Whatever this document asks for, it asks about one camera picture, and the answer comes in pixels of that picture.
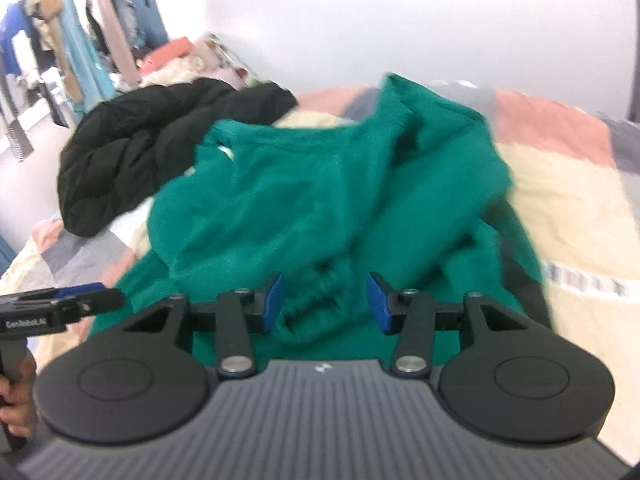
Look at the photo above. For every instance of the patchwork bed sheet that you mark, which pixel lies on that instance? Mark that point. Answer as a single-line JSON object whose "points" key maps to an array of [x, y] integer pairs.
{"points": [[565, 200]]}

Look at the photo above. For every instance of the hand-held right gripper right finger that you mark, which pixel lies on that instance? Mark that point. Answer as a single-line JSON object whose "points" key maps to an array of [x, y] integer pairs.
{"points": [[377, 305]]}

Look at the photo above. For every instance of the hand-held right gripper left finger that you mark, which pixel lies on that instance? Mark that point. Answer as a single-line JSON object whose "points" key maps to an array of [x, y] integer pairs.
{"points": [[274, 305]]}

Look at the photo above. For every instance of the striped hanging garment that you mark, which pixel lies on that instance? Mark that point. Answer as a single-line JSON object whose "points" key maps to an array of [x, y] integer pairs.
{"points": [[15, 125]]}

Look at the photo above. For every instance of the blue curtain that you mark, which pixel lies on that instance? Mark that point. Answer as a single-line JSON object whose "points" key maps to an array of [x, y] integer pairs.
{"points": [[150, 5]]}

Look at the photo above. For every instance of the beige hanging coat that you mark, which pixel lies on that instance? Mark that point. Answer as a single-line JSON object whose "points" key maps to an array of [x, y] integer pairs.
{"points": [[50, 25]]}

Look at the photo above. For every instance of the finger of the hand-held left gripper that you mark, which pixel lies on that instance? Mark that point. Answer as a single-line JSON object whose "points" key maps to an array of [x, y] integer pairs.
{"points": [[100, 301]]}

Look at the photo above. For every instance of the person's left hand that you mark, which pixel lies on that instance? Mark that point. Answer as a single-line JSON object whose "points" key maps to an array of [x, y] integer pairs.
{"points": [[25, 405]]}

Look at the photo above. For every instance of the light blue hanging garment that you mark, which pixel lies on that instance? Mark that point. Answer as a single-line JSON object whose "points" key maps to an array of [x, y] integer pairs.
{"points": [[85, 50]]}

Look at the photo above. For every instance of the blue hanging shirt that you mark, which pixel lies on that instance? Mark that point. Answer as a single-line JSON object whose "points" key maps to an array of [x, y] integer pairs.
{"points": [[12, 35]]}

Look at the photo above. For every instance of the black puffer jacket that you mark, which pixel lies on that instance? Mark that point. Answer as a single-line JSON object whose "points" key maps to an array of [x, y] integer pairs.
{"points": [[140, 150]]}

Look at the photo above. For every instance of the green hoodie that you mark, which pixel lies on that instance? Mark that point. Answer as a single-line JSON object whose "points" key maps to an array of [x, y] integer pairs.
{"points": [[310, 200]]}

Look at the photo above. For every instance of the pink box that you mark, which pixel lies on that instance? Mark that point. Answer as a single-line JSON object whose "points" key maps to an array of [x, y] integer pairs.
{"points": [[167, 55]]}

